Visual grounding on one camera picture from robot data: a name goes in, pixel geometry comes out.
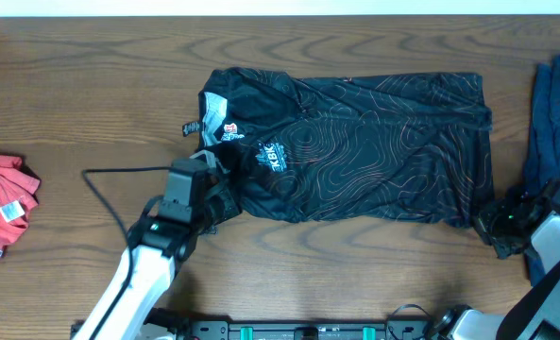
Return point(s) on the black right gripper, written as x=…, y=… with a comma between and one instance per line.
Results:
x=483, y=218

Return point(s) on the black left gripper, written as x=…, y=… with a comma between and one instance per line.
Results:
x=230, y=205

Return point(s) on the black patterned shirt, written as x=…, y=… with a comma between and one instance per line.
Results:
x=411, y=147

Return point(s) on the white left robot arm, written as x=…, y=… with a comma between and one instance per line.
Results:
x=197, y=198

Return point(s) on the navy blue garment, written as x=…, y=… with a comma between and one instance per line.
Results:
x=543, y=158

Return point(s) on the red crumpled shirt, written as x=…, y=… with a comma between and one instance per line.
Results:
x=17, y=200

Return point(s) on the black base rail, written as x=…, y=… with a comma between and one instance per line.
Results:
x=162, y=324

